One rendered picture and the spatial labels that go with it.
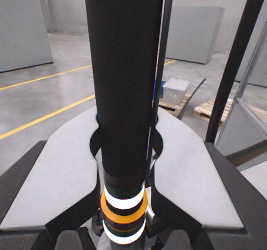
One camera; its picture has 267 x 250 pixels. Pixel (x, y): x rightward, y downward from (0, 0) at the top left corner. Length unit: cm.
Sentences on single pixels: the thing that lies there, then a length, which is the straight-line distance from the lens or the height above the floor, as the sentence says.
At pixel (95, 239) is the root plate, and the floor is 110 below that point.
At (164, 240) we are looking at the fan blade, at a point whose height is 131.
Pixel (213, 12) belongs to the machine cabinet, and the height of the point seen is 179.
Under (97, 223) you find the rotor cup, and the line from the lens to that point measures 39.
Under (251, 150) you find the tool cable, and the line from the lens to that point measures 29.
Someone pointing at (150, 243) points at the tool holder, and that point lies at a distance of 25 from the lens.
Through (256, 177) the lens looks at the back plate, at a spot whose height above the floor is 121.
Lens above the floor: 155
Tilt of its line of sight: 32 degrees down
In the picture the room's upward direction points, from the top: 2 degrees clockwise
